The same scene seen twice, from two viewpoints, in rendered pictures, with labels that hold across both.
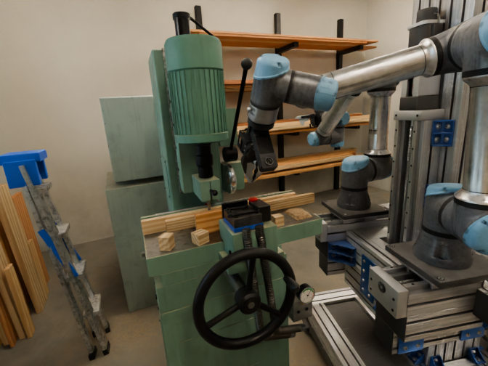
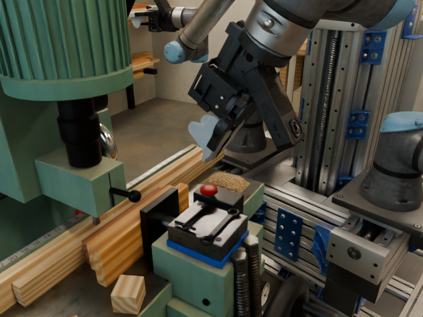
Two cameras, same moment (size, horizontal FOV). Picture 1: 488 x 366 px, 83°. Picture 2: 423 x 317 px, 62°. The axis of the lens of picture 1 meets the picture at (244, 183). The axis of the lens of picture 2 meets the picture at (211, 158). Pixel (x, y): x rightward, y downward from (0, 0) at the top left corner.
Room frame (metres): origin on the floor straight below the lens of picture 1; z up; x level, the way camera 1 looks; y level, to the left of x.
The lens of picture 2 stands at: (0.42, 0.28, 1.33)
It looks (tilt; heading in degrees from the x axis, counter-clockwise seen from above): 26 degrees down; 322
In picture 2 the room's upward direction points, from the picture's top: straight up
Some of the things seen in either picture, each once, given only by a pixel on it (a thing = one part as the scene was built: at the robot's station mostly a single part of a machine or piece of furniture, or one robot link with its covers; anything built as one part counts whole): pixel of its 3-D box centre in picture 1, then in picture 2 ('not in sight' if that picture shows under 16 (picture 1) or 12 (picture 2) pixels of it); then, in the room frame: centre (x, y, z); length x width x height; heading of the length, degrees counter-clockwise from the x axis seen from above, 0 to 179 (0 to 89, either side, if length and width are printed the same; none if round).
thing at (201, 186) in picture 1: (206, 187); (82, 182); (0.96, 0.14, 1.03); 0.14 x 0.07 x 0.09; 21
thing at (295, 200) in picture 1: (246, 210); (150, 199); (0.99, 0.00, 0.92); 0.60 x 0.02 x 0.04; 111
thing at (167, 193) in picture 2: (238, 217); (174, 225); (0.85, 0.02, 0.95); 0.09 x 0.07 x 0.09; 111
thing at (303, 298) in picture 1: (304, 295); (257, 295); (0.84, -0.19, 0.65); 0.06 x 0.04 x 0.08; 111
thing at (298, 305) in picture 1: (295, 300); not in sight; (0.90, -0.16, 0.58); 0.12 x 0.08 x 0.08; 21
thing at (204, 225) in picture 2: (247, 213); (212, 219); (0.78, -0.01, 0.99); 0.13 x 0.11 x 0.06; 111
